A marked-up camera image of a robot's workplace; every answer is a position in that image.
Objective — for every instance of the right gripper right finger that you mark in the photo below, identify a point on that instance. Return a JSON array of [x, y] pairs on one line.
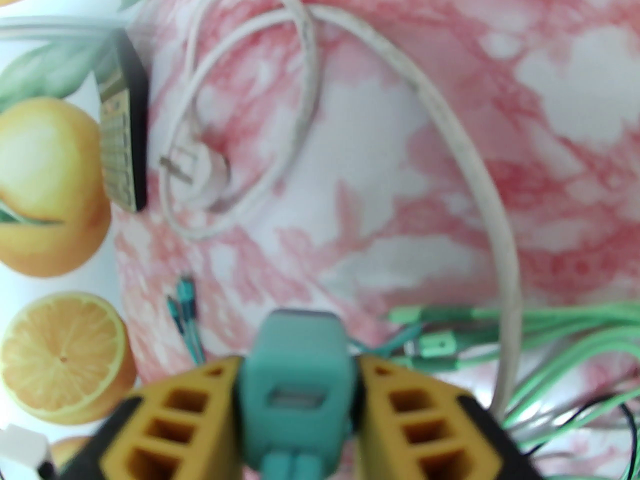
[[380, 383]]

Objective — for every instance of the teal charger plug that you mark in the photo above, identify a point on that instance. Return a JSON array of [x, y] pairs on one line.
[[295, 363]]

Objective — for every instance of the black and gold calculator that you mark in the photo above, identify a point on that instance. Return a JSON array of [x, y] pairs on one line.
[[122, 133]]

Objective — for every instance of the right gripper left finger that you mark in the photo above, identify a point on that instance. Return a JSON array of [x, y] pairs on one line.
[[220, 383]]

